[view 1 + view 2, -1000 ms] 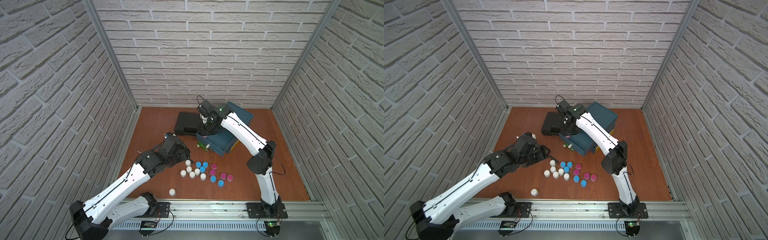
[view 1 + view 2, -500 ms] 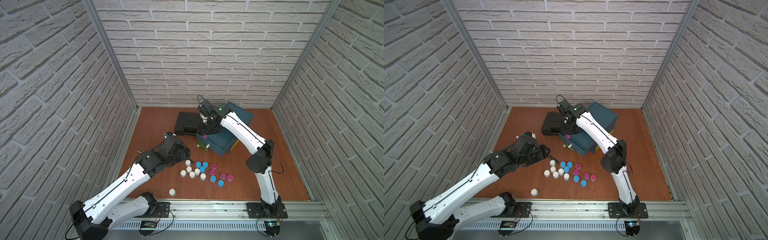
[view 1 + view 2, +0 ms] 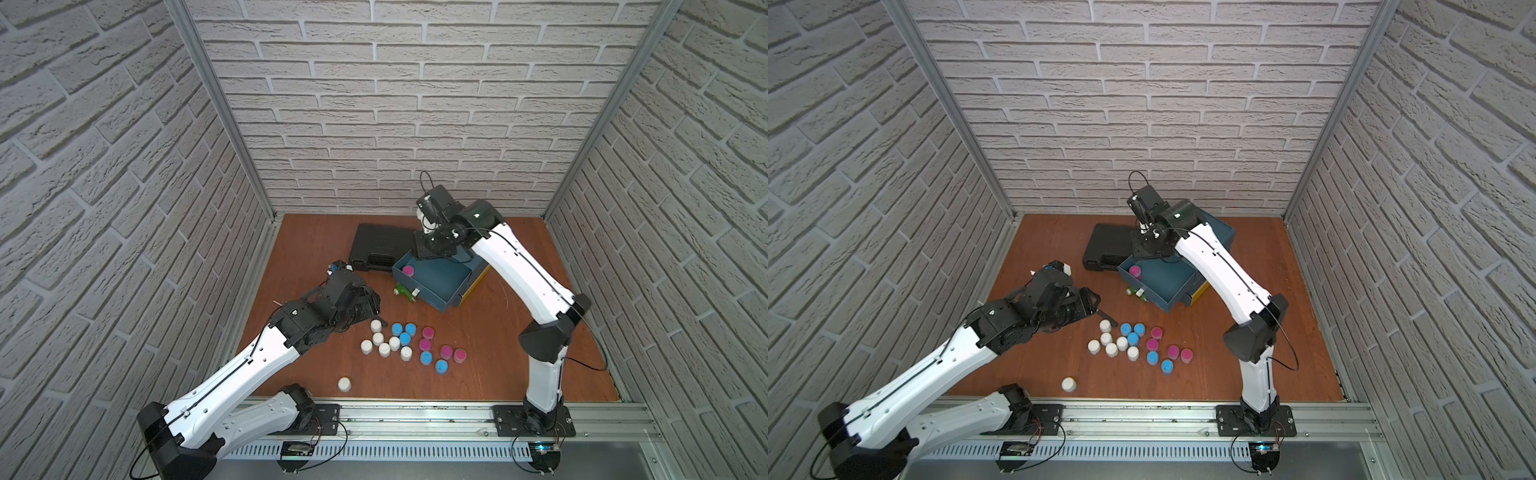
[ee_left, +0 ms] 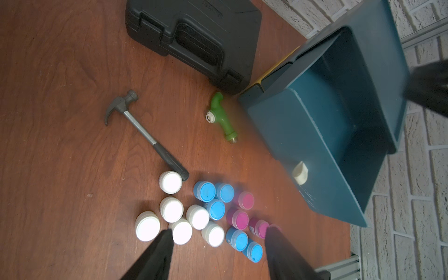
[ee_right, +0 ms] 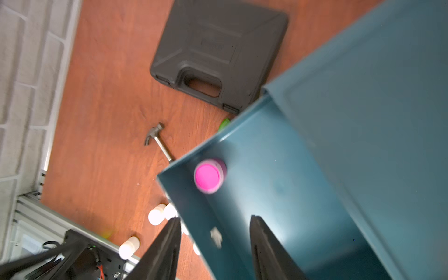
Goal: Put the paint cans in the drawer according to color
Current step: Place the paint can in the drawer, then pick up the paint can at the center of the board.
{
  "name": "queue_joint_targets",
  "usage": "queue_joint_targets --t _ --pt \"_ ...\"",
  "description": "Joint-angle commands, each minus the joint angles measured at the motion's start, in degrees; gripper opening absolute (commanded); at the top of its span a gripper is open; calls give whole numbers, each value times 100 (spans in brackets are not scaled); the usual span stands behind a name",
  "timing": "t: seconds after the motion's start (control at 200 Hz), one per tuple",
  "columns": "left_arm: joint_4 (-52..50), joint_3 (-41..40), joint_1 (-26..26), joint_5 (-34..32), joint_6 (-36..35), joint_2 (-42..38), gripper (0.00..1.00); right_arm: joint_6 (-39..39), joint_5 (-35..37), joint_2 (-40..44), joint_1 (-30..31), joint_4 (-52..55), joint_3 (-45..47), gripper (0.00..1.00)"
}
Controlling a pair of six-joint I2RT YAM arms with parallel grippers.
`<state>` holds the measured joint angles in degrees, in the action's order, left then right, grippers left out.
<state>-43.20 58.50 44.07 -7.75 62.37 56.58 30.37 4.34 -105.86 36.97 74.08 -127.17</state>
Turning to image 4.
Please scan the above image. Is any small claw hammer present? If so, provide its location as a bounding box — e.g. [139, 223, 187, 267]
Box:
[105, 90, 190, 182]

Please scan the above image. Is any green plastic faucet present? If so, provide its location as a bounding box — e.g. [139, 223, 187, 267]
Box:
[205, 92, 238, 144]

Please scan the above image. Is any teal top drawer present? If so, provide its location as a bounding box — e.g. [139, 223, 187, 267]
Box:
[244, 1, 410, 227]

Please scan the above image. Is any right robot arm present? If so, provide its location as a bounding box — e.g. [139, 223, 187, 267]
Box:
[403, 59, 448, 117]

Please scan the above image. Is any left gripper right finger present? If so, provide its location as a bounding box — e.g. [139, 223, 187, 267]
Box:
[264, 228, 321, 280]

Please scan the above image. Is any aluminium front rail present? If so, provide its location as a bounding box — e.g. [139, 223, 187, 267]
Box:
[315, 254, 361, 280]

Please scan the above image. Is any black plastic tool case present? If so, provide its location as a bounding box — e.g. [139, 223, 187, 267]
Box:
[126, 0, 262, 95]

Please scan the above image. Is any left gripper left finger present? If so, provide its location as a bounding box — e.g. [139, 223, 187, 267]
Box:
[121, 229, 174, 280]

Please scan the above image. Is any teal drawer cabinet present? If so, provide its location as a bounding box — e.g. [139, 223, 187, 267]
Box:
[238, 46, 301, 108]

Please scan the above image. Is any blue paint can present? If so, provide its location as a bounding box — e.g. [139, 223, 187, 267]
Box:
[242, 239, 263, 263]
[193, 181, 216, 203]
[204, 198, 226, 221]
[215, 183, 235, 203]
[225, 227, 249, 252]

